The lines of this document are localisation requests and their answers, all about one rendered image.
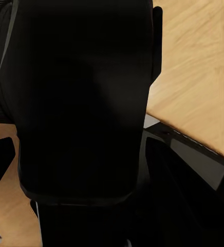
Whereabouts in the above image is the digital camera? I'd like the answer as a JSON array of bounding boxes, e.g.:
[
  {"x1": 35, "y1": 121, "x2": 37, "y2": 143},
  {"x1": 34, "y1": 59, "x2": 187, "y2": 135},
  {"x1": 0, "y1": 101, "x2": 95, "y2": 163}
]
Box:
[{"x1": 0, "y1": 0, "x2": 163, "y2": 212}]

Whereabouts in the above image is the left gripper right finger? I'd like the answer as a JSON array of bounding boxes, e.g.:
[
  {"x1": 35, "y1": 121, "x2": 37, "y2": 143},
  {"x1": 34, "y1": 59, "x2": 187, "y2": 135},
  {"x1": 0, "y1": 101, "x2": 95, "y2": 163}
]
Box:
[{"x1": 145, "y1": 137, "x2": 224, "y2": 247}]

